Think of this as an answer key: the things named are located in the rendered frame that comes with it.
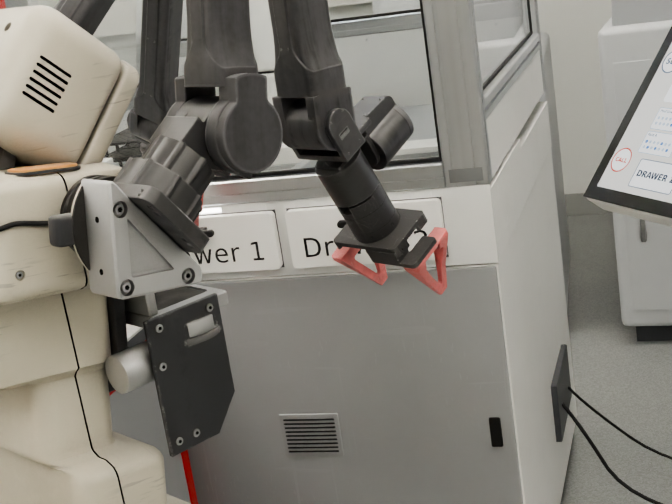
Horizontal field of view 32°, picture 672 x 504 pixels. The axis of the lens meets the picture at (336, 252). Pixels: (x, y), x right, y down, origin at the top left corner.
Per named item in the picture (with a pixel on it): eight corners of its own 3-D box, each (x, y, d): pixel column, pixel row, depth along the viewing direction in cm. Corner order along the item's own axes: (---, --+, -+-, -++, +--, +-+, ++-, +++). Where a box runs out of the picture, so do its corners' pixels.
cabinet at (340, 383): (548, 650, 230) (505, 263, 209) (82, 631, 261) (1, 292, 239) (584, 434, 318) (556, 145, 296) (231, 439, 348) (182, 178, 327)
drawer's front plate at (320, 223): (446, 259, 210) (438, 200, 207) (293, 268, 219) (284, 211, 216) (447, 256, 212) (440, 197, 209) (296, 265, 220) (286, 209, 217)
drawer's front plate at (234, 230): (280, 269, 219) (271, 212, 216) (140, 277, 228) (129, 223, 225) (283, 266, 221) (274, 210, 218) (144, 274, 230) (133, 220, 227)
